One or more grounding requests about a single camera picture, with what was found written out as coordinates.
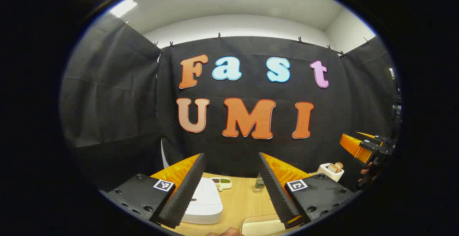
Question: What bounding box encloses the white divided grain dish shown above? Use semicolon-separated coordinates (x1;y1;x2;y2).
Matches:
210;177;232;192

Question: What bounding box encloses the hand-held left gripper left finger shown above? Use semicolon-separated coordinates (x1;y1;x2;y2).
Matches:
100;153;207;229

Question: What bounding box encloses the white toaster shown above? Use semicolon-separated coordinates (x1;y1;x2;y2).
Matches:
317;162;345;183

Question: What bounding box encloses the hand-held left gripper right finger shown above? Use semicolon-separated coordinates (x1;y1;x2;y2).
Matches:
258;152;359;229

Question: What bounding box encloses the white rice cooker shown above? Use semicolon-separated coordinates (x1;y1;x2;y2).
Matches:
181;177;223;225

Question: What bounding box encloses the black backdrop cloth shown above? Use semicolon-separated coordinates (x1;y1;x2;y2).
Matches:
59;12;402;193

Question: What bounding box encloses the clear plastic water bottle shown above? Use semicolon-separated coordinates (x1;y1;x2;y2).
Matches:
253;173;266;193

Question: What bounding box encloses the ceiling light panel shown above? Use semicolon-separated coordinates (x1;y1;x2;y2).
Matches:
109;0;138;18

